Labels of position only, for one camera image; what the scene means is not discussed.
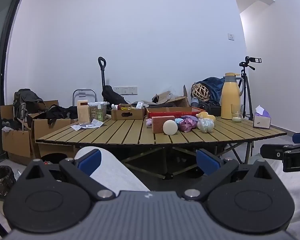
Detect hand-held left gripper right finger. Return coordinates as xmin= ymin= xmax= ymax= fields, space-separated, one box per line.
xmin=181 ymin=149 xmax=285 ymax=202

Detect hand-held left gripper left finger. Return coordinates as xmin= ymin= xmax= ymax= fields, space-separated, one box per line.
xmin=15 ymin=149 xmax=117 ymax=202

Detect clear plastic bag bundle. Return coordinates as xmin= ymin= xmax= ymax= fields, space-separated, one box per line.
xmin=197 ymin=118 xmax=215 ymax=133

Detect shiny purple cloth bundle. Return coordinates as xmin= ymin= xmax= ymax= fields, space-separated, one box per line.
xmin=178 ymin=116 xmax=199 ymax=132

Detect yellow plush toy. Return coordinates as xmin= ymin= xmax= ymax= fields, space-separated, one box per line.
xmin=195 ymin=112 xmax=216 ymax=121

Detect white foam ball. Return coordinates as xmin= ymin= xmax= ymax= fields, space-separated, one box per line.
xmin=163 ymin=120 xmax=178 ymax=135

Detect pink sponge block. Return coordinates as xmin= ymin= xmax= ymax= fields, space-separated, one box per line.
xmin=151 ymin=116 xmax=176 ymax=134

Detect red cardboard box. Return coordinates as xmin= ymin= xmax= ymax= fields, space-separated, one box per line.
xmin=146 ymin=107 xmax=207 ymax=119

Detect person's left leg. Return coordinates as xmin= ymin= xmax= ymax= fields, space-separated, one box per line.
xmin=75 ymin=146 xmax=150 ymax=192

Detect tissue box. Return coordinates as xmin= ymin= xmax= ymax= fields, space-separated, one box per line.
xmin=253 ymin=105 xmax=272 ymax=129

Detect white paper sheets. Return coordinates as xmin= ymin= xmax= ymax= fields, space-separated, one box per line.
xmin=70 ymin=119 xmax=104 ymax=131

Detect tall tan wooden box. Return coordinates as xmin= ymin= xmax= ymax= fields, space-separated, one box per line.
xmin=77 ymin=100 xmax=91 ymax=123

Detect clear drinking glass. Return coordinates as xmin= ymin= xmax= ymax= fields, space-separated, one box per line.
xmin=231 ymin=104 xmax=243 ymax=123

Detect wooden slat folding table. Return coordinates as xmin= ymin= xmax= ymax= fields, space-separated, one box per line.
xmin=35 ymin=116 xmax=288 ymax=180

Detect medium cardboard box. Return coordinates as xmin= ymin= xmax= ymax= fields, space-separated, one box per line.
xmin=31 ymin=117 xmax=78 ymax=159

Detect clear lidded food container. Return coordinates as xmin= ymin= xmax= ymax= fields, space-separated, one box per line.
xmin=88 ymin=102 xmax=108 ymax=122

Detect black suitcase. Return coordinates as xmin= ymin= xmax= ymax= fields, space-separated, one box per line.
xmin=197 ymin=102 xmax=222 ymax=117

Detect black clothing pile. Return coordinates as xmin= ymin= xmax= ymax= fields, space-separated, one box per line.
xmin=39 ymin=104 xmax=78 ymax=125

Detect low cardboard tray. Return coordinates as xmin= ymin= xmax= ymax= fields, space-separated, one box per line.
xmin=111 ymin=108 xmax=145 ymax=120

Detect open cardboard box with flaps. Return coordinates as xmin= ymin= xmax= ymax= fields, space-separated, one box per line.
xmin=132 ymin=85 xmax=190 ymax=108

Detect yellow thermos jug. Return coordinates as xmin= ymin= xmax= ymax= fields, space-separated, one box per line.
xmin=220 ymin=73 xmax=245 ymax=120

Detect metal folding stool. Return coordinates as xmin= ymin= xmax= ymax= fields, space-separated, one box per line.
xmin=72 ymin=89 xmax=97 ymax=104

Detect black trolley bag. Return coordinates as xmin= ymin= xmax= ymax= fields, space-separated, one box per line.
xmin=102 ymin=85 xmax=128 ymax=105

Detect wicker ball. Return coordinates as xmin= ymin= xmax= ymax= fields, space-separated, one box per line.
xmin=191 ymin=83 xmax=210 ymax=101

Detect blue jacket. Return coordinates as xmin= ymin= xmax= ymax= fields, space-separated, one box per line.
xmin=194 ymin=77 xmax=225 ymax=105

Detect large cardboard box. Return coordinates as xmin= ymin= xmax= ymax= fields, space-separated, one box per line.
xmin=0 ymin=100 xmax=59 ymax=165

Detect brown paper bag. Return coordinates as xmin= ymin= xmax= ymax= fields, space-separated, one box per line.
xmin=152 ymin=91 xmax=174 ymax=104

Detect black tripod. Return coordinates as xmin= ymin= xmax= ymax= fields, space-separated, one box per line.
xmin=239 ymin=64 xmax=255 ymax=120

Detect dark grey backpack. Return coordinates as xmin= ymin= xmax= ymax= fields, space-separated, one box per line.
xmin=12 ymin=88 xmax=47 ymax=130

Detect black mesh trash bin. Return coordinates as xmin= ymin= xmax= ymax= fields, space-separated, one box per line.
xmin=0 ymin=165 xmax=17 ymax=198

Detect white wall socket row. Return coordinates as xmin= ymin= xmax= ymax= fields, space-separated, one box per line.
xmin=114 ymin=86 xmax=138 ymax=95

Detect black trolley handle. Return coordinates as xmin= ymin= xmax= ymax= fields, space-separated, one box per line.
xmin=98 ymin=56 xmax=107 ymax=98

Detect black video camera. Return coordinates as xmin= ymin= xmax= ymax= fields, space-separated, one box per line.
xmin=244 ymin=56 xmax=262 ymax=64

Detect glass door with dark frame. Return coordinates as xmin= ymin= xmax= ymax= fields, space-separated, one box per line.
xmin=0 ymin=0 xmax=24 ymax=165

